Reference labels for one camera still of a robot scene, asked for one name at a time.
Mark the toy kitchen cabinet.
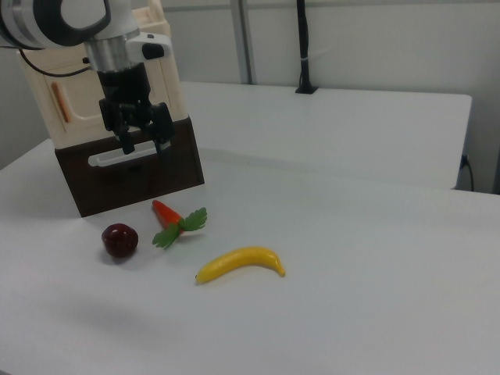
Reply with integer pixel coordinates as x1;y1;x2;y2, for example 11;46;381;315
53;116;206;219

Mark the cream cabinet door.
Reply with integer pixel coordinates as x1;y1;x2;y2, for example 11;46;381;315
41;58;173;138

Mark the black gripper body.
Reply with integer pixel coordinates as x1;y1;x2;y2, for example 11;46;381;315
97;62;158;134

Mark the black power cable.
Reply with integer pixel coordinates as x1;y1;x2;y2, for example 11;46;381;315
462;153;476;192

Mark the orange toy carrot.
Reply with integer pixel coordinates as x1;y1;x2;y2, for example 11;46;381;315
151;199;209;250

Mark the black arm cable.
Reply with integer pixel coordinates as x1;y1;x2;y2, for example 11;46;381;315
16;46;95;79

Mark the dark red toy apple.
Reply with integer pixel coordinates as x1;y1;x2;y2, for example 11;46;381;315
102;223;140;259

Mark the copper door handle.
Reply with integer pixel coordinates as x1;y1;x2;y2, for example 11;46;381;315
50;81;72;124

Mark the white drawer handle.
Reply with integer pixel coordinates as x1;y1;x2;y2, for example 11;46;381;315
87;139;173;169

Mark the yellow toy banana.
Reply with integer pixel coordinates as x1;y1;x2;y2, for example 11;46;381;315
195;245;287;286

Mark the cream plastic toy cabinet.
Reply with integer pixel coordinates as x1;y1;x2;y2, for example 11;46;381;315
15;5;192;152

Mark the black camera stand pole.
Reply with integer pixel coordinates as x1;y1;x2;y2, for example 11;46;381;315
295;0;320;95

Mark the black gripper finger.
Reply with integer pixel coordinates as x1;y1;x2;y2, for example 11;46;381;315
116;110;136;155
149;102;175;154

